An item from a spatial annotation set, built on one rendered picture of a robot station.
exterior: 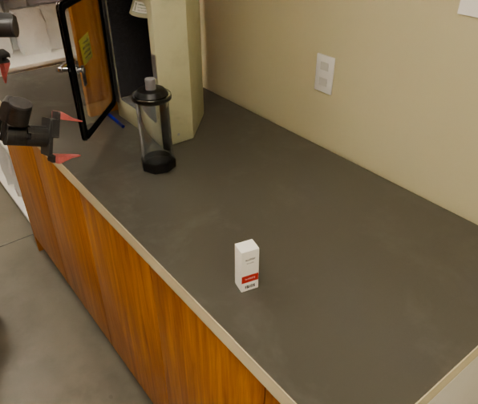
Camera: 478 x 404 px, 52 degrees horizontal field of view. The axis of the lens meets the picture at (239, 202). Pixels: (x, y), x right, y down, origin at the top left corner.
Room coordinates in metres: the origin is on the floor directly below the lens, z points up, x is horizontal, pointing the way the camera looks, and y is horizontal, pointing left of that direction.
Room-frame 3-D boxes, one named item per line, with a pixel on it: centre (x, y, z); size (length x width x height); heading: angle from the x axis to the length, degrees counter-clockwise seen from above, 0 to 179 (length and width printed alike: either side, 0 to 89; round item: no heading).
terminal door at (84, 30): (1.47, 0.45, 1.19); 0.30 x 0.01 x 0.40; 174
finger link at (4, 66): (1.55, 0.78, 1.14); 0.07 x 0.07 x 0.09; 40
